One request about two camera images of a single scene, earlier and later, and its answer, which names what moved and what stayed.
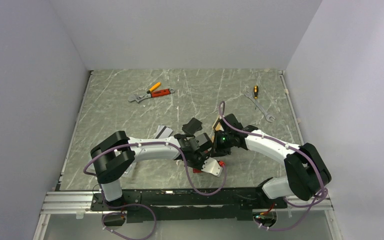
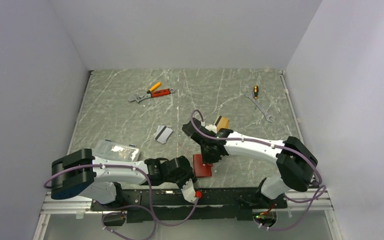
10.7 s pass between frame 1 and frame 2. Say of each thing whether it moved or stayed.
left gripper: moved
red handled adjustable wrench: stayed
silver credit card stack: stayed
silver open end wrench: stayed
